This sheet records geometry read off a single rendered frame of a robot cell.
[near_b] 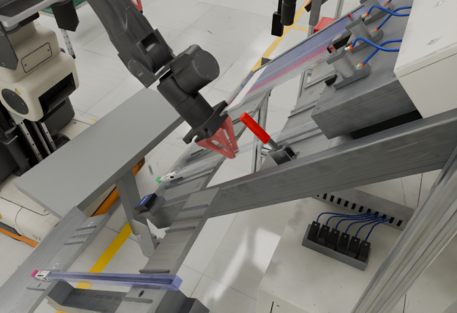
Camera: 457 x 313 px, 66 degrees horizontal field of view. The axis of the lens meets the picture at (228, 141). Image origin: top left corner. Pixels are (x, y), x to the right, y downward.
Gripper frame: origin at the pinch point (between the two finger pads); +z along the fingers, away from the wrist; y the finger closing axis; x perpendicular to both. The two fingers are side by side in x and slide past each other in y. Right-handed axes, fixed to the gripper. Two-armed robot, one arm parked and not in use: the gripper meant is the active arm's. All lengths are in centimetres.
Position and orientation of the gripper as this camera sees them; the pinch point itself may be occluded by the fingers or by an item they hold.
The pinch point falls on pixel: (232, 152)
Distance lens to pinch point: 72.5
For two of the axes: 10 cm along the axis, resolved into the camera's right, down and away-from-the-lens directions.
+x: -6.4, 2.9, 7.1
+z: 6.4, 7.2, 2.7
